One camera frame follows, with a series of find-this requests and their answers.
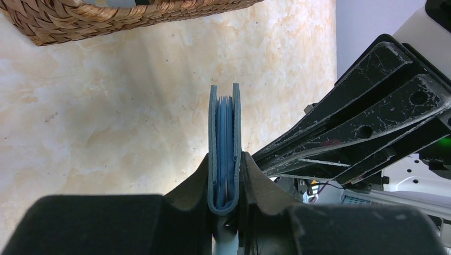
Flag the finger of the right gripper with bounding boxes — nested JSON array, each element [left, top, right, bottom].
[[253, 41, 413, 163], [261, 74, 450, 184]]

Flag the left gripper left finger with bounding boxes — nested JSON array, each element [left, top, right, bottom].
[[3, 158, 212, 254]]

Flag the woven wicker tray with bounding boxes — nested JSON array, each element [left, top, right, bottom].
[[1, 1, 257, 46]]

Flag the blue leather card holder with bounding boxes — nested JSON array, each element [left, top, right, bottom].
[[207, 83, 242, 216]]

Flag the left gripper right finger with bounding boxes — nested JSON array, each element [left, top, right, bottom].
[[239, 152, 446, 254]]

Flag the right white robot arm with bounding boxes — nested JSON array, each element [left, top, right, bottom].
[[253, 1, 450, 218]]

